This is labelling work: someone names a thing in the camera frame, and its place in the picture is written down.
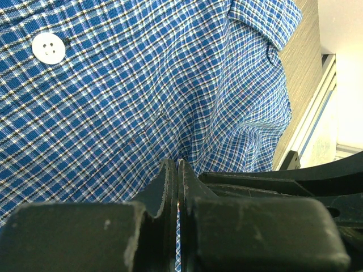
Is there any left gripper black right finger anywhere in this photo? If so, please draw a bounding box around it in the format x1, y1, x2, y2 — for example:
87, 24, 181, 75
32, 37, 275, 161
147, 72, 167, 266
178, 161, 351, 271

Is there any aluminium frame rail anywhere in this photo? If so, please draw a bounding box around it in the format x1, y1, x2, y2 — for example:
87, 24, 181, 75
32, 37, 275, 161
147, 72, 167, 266
274, 54, 337, 170

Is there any white shirt button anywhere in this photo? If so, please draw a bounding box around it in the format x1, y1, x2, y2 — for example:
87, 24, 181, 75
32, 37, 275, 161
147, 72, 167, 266
31, 32, 66, 65

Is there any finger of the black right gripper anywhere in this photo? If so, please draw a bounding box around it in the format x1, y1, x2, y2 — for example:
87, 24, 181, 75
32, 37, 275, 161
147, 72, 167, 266
199, 152, 362, 229

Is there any blue plaid shirt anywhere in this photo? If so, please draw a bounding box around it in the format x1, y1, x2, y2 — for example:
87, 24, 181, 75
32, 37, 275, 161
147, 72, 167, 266
0, 0, 303, 272

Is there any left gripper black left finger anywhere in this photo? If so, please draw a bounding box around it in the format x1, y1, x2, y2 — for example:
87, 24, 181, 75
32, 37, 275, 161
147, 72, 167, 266
1, 159, 178, 271

